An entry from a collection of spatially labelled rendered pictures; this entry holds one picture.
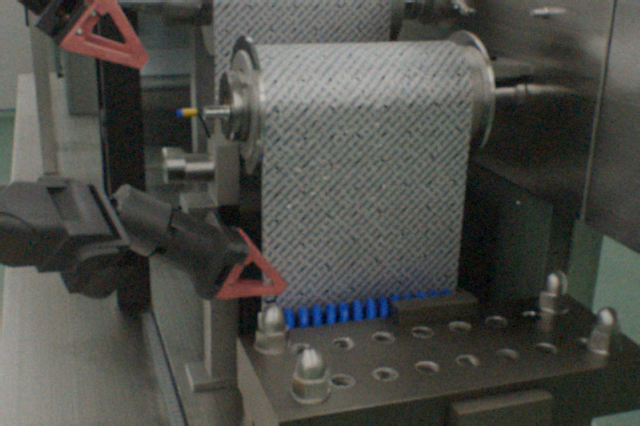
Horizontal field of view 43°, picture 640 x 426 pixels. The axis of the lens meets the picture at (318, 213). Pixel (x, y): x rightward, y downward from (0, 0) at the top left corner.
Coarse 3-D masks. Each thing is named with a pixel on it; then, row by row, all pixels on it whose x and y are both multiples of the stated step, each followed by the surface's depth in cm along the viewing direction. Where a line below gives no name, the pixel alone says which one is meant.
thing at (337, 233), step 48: (288, 192) 85; (336, 192) 87; (384, 192) 89; (432, 192) 91; (288, 240) 87; (336, 240) 89; (384, 240) 91; (432, 240) 93; (288, 288) 89; (336, 288) 91; (384, 288) 93; (432, 288) 95
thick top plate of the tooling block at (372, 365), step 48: (240, 336) 85; (336, 336) 85; (384, 336) 86; (432, 336) 86; (480, 336) 86; (528, 336) 86; (576, 336) 87; (624, 336) 87; (240, 384) 85; (288, 384) 76; (336, 384) 77; (384, 384) 77; (432, 384) 77; (480, 384) 77; (528, 384) 78; (576, 384) 80; (624, 384) 82
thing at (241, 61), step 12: (240, 60) 86; (468, 60) 90; (480, 72) 90; (252, 84) 82; (480, 84) 89; (252, 96) 82; (480, 96) 90; (252, 108) 83; (480, 108) 90; (252, 120) 83; (480, 120) 91; (252, 132) 83; (240, 144) 89; (252, 144) 84
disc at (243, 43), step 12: (240, 36) 86; (240, 48) 87; (252, 48) 82; (252, 60) 82; (252, 72) 82; (264, 96) 80; (264, 108) 81; (264, 120) 81; (264, 132) 81; (264, 144) 82; (240, 156) 91; (252, 156) 85; (252, 168) 86
